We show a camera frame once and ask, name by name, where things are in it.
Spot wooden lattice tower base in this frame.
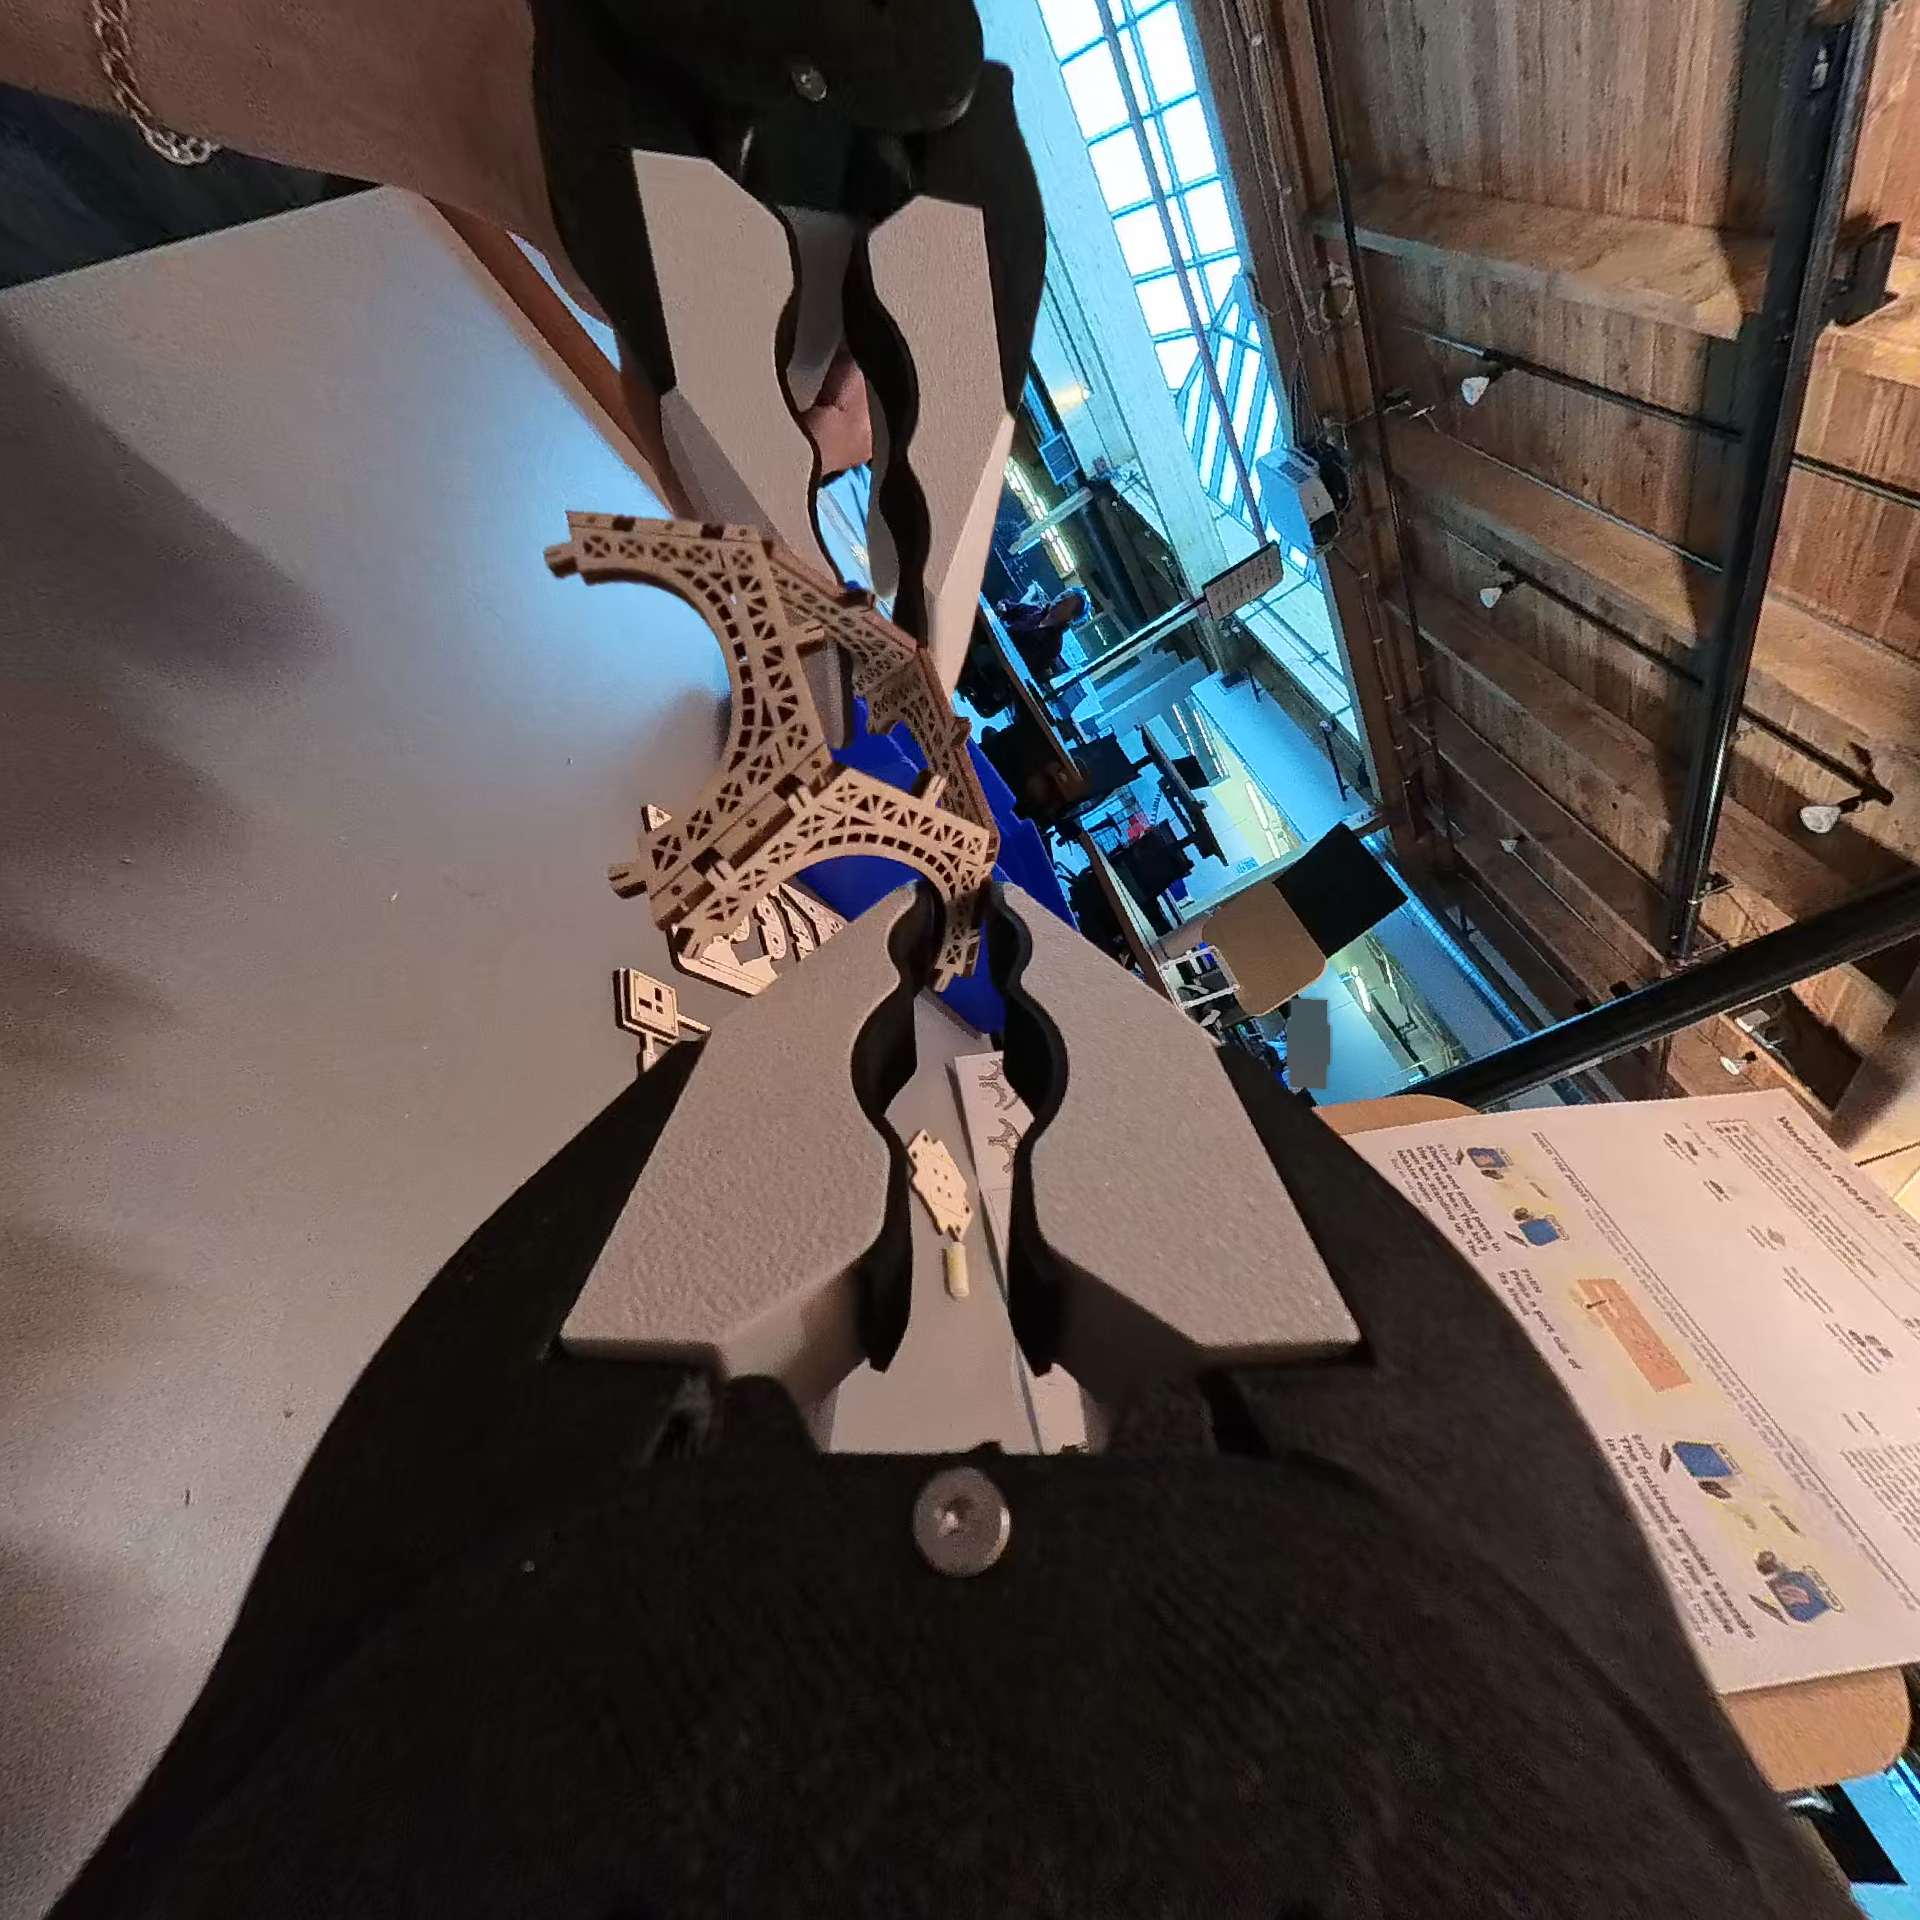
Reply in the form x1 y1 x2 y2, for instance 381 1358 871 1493
544 509 1001 994

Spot tan and black board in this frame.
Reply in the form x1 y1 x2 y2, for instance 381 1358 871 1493
1198 823 1407 1022

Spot white wall unit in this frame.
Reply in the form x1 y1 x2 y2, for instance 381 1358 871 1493
1256 447 1344 554

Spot blue plastic bin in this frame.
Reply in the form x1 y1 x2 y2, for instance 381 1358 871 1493
794 680 1086 1039

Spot silver chain bracelet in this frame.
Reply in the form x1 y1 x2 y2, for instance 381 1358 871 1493
86 0 222 167

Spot wooden sheet with arch cutouts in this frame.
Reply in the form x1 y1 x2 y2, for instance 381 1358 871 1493
661 885 847 997

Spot tan poster board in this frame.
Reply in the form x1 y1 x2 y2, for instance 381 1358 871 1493
1317 1093 1920 1795

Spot person's left hand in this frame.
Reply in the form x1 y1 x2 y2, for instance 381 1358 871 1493
801 358 874 479

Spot person's left forearm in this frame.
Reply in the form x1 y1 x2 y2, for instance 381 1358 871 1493
0 0 601 317

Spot large paned window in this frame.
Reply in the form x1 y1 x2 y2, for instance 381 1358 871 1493
1034 0 1285 528

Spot folded assembly instruction sheet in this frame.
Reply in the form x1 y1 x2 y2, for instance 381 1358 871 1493
950 1048 1104 1453

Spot printed instruction poster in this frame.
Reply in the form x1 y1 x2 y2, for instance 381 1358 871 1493
1342 1093 1920 1695

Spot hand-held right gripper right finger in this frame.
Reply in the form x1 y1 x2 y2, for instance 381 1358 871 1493
985 885 1360 1445

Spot wooden square parts on sprue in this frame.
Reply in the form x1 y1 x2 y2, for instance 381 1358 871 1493
612 966 711 1070

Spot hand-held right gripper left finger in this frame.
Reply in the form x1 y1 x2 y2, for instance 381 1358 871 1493
562 885 920 1450

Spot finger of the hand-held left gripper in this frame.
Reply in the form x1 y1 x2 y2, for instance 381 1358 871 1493
844 195 1021 692
630 151 845 587

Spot flat wooden plate with slots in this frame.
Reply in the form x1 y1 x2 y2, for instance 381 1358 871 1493
905 1130 976 1238

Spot grey desk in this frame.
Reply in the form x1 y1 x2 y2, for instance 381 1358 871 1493
0 188 1104 1920

